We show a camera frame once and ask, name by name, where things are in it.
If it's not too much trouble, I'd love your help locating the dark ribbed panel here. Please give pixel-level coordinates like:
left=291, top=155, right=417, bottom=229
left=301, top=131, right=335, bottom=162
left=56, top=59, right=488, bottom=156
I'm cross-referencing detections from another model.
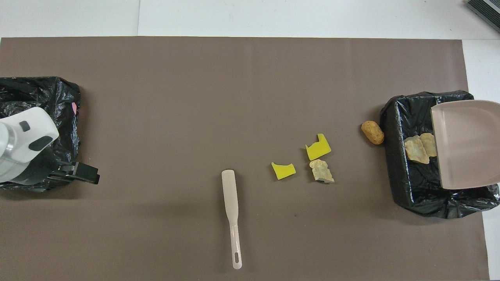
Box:
left=467, top=0, right=500, bottom=32

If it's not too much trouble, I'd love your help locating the pink plastic dustpan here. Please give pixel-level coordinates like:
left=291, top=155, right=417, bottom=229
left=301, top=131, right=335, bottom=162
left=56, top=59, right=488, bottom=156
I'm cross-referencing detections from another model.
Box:
left=430, top=100, right=500, bottom=190

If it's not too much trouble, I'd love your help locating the orange striped croissant piece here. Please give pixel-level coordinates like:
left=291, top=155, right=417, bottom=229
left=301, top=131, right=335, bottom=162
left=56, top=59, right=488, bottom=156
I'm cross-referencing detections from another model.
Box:
left=419, top=133, right=438, bottom=158

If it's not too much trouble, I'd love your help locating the notched yellow sponge piece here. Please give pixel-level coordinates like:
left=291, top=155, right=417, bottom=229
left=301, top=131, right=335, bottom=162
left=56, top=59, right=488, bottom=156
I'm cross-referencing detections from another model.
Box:
left=305, top=133, right=332, bottom=161

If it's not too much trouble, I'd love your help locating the open bin with black bag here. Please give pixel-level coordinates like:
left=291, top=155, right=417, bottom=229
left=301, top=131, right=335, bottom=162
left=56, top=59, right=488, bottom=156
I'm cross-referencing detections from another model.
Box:
left=380, top=91, right=500, bottom=219

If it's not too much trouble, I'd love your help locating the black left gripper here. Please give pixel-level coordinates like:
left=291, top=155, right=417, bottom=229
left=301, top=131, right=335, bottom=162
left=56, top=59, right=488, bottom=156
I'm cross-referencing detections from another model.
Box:
left=29, top=155, right=100, bottom=185

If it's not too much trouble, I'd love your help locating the tan rock-like chunk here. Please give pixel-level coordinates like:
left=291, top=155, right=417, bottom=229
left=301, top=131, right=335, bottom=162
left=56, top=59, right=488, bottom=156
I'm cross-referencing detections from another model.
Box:
left=404, top=135, right=430, bottom=165

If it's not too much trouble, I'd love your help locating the brown table mat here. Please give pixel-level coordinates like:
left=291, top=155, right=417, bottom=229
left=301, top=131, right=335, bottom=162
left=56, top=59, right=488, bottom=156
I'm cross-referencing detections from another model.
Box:
left=0, top=36, right=491, bottom=281

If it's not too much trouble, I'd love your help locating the bin wrapped in black bag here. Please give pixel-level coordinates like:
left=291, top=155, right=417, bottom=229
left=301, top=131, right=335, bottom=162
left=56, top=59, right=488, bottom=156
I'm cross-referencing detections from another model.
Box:
left=0, top=76, right=81, bottom=192

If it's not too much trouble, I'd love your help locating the curved-edge yellow sponge piece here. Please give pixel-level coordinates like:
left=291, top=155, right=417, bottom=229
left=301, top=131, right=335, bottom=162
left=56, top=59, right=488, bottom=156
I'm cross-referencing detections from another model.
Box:
left=271, top=162, right=296, bottom=181

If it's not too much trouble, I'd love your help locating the pale beige rock-like chunk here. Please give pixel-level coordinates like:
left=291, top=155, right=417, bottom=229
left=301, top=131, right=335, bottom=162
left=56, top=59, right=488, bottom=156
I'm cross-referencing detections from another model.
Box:
left=309, top=159, right=335, bottom=184

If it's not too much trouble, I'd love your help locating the pink hand brush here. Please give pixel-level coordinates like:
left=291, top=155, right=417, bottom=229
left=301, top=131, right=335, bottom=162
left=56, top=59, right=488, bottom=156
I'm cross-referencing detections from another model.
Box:
left=221, top=169, right=243, bottom=270

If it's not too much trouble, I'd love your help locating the brown oval bread piece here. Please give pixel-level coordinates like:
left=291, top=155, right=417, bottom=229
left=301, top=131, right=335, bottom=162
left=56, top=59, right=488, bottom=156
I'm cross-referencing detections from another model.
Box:
left=361, top=121, right=385, bottom=145

